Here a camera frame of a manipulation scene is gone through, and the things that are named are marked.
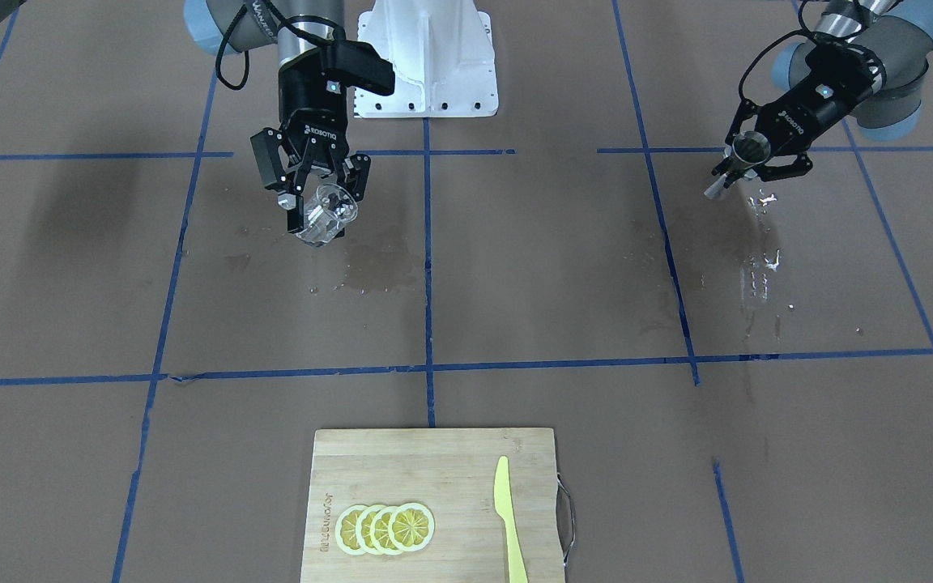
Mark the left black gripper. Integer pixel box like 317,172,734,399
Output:
711,45,880,182

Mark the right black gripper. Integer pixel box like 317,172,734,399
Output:
249,38,395,237

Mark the steel jigger measuring cup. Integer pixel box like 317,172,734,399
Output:
704,130,771,200

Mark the small glass beaker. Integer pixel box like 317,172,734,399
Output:
295,182,359,248

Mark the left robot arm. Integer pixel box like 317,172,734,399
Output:
705,1,933,199

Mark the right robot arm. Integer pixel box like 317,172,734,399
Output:
184,1,396,247

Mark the bamboo cutting board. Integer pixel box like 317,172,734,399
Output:
300,428,566,582

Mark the lemon slice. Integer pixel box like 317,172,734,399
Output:
353,504,385,555
336,504,366,556
368,506,403,555
388,502,436,552

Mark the lemon slice back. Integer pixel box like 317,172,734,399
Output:
336,504,366,556

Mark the lemon slice front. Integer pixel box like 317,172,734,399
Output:
388,502,436,552

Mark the yellow plastic knife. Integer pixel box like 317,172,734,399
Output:
493,455,529,582

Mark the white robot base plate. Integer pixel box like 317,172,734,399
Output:
353,1,500,118

